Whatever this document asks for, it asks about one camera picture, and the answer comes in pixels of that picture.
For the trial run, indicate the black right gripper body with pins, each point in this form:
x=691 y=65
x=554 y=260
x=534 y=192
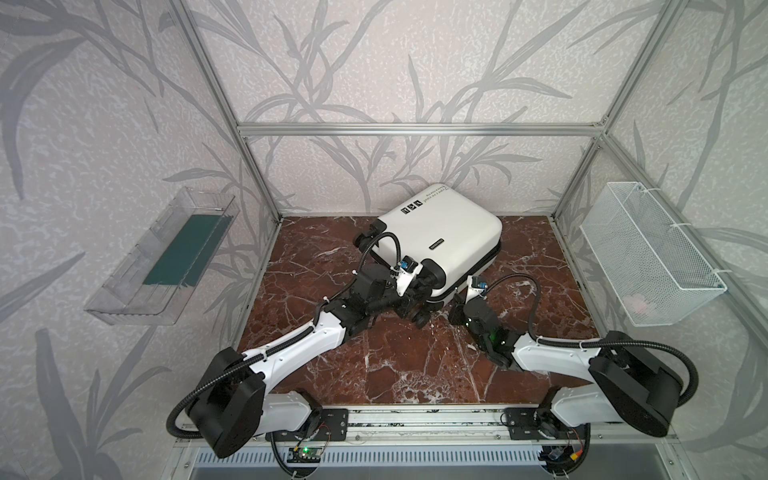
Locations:
x=466 y=308

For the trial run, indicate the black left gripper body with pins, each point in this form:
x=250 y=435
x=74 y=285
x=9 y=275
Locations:
x=411 y=297

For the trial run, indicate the white hard-shell suitcase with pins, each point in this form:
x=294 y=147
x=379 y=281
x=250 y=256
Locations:
x=449 y=237

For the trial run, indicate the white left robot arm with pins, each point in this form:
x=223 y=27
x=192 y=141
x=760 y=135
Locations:
x=234 y=400

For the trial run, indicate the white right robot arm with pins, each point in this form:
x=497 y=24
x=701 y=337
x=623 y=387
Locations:
x=636 y=382

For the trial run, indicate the pink object in basket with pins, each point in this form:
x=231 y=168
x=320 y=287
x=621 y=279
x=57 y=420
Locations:
x=638 y=305

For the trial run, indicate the green circuit board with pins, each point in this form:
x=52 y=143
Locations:
x=305 y=455

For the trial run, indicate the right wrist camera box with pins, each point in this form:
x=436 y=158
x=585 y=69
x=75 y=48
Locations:
x=475 y=287

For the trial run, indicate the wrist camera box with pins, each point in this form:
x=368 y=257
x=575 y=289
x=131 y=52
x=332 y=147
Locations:
x=475 y=287
x=408 y=270

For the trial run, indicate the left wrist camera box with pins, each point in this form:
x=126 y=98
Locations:
x=408 y=270

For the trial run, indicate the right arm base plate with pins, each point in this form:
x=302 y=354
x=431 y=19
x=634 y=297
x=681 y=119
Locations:
x=522 y=424

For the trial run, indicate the aluminium frame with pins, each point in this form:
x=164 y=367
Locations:
x=599 y=133

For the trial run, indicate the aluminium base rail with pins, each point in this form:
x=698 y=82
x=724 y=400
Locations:
x=420 y=426

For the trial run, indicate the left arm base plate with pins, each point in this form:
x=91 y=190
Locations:
x=327 y=424

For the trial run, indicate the right circuit board with wires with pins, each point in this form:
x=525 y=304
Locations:
x=561 y=458

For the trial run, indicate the white wire basket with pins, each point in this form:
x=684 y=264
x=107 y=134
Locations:
x=641 y=249

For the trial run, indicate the clear plastic wall shelf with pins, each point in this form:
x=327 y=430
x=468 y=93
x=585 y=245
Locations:
x=154 y=282

